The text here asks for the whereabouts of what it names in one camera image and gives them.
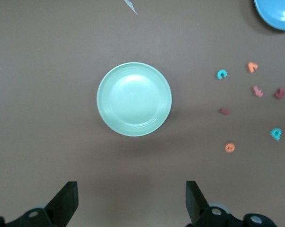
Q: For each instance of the red foam letter t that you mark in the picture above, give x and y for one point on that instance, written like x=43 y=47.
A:
x=258 y=91

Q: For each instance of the dark red foam letter k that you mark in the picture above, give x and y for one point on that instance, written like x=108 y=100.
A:
x=278 y=95

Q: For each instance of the brown table cover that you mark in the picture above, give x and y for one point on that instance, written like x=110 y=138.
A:
x=38 y=94

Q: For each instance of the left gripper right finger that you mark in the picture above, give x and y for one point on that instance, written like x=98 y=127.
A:
x=197 y=208

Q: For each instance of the white paper scrap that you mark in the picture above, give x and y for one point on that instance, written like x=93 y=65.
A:
x=132 y=8

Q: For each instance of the orange foam letter e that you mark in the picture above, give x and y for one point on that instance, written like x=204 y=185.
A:
x=226 y=147

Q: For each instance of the teal foam letter c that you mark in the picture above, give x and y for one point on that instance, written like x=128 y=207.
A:
x=218 y=74

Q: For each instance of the teal foam letter p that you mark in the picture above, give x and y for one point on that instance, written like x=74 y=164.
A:
x=272 y=133

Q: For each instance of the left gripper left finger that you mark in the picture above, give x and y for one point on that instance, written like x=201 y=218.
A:
x=62 y=205

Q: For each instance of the orange foam letter v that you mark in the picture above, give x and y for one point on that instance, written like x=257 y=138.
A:
x=252 y=69

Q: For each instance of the green plate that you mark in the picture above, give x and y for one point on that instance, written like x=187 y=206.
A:
x=134 y=99

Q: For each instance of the dark red foam letter l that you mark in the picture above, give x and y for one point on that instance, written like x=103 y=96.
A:
x=225 y=111

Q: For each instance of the blue plate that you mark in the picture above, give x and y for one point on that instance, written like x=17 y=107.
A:
x=275 y=11

